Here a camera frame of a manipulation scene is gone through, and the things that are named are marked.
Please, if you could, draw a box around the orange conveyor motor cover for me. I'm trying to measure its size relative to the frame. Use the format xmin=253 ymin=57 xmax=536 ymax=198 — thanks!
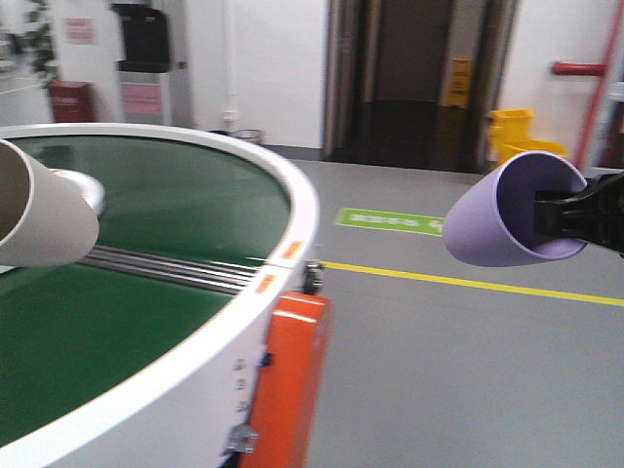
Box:
xmin=238 ymin=292 xmax=332 ymax=467

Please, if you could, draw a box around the steel conveyor rollers front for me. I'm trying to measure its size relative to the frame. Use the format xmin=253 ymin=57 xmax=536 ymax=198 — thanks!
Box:
xmin=79 ymin=245 xmax=260 ymax=295

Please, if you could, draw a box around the red fire extinguisher cabinet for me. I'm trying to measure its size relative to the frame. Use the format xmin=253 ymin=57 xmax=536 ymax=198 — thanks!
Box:
xmin=48 ymin=80 xmax=96 ymax=123

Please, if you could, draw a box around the green conveyor belt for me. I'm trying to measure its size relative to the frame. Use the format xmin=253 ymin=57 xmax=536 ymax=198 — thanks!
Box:
xmin=1 ymin=136 xmax=291 ymax=444

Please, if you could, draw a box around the wire mesh waste bin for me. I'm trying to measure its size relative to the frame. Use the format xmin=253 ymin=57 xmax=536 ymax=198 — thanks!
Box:
xmin=231 ymin=129 xmax=264 ymax=145

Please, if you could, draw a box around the green potted plant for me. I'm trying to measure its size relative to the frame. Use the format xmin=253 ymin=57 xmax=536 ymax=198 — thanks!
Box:
xmin=23 ymin=0 xmax=59 ymax=88

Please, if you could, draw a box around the purple plastic cup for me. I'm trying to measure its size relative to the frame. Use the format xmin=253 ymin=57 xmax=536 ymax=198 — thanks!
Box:
xmin=443 ymin=151 xmax=587 ymax=267

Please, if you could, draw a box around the black water dispenser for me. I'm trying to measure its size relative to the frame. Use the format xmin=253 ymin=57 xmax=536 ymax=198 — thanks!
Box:
xmin=110 ymin=1 xmax=193 ymax=128

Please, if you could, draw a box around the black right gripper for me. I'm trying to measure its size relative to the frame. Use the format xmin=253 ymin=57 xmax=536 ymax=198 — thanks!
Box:
xmin=533 ymin=172 xmax=623 ymax=256

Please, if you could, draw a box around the yellow mop bucket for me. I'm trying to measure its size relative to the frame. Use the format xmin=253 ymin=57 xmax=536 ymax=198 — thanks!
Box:
xmin=487 ymin=108 xmax=567 ymax=166

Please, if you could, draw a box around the pink wall notice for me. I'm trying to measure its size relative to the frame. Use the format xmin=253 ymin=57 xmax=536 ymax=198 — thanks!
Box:
xmin=63 ymin=18 xmax=96 ymax=45

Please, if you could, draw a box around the red pipe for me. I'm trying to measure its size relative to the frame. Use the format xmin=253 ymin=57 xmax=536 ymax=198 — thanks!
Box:
xmin=552 ymin=0 xmax=624 ymax=170

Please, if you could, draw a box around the white outer conveyor rim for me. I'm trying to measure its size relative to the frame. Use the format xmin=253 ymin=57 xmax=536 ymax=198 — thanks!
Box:
xmin=1 ymin=124 xmax=319 ymax=467

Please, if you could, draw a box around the beige plastic cup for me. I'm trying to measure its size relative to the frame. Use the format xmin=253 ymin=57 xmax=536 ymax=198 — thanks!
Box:
xmin=1 ymin=140 xmax=99 ymax=268

